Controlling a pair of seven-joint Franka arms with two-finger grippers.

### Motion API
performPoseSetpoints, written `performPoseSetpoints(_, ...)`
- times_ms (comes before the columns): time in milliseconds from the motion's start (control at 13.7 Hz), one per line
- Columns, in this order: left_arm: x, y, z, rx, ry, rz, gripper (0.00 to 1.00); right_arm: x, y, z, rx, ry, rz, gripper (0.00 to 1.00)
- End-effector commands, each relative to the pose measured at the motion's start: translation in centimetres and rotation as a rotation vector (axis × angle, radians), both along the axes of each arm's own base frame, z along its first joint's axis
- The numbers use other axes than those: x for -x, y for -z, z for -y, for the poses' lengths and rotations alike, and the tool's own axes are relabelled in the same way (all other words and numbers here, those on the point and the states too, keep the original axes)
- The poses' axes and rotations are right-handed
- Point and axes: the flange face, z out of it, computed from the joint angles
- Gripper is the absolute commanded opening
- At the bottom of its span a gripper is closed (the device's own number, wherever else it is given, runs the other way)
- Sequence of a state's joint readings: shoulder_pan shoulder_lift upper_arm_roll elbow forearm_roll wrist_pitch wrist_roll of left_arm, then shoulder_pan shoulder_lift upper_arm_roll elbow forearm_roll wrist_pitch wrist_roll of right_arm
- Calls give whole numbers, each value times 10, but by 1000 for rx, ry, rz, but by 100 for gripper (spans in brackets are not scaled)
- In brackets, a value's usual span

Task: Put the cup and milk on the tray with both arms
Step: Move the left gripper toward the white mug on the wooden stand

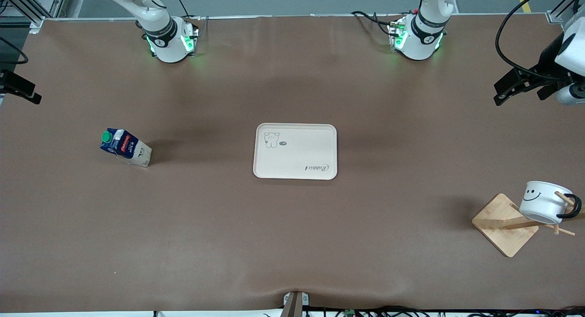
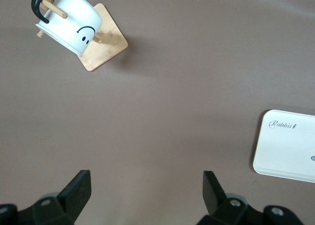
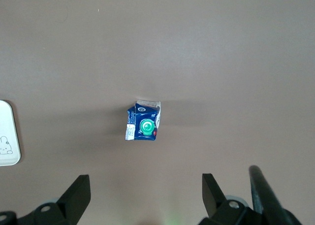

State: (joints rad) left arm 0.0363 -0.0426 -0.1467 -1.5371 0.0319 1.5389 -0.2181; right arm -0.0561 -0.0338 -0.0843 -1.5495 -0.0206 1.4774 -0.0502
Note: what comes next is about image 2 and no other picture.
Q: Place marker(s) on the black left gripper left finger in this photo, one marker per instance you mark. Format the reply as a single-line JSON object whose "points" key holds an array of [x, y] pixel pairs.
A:
{"points": [[71, 200]]}

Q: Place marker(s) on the brown table mat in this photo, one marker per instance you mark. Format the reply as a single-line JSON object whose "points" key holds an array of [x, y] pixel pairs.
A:
{"points": [[157, 106]]}

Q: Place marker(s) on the cream rabbit print tray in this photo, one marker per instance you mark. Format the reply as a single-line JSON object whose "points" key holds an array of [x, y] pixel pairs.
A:
{"points": [[283, 148]]}

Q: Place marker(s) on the wooden mug stand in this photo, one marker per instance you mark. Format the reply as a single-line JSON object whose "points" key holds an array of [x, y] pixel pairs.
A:
{"points": [[110, 42]]}

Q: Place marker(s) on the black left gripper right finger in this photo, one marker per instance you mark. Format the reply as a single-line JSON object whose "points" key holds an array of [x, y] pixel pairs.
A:
{"points": [[221, 207]]}

